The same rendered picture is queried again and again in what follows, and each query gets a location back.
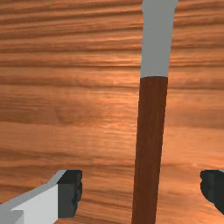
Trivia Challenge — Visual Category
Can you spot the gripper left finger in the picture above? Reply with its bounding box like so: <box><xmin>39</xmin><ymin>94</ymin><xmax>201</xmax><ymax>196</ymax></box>
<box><xmin>0</xmin><ymin>169</ymin><xmax>83</xmax><ymax>224</ymax></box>

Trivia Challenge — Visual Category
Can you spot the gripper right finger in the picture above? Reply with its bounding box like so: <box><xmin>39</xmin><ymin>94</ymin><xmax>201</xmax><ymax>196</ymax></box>
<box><xmin>199</xmin><ymin>169</ymin><xmax>224</xmax><ymax>215</ymax></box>

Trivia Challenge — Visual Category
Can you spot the grey tool with brown handle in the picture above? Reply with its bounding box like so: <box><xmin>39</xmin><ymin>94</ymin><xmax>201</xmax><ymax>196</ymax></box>
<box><xmin>130</xmin><ymin>0</ymin><xmax>179</xmax><ymax>224</ymax></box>

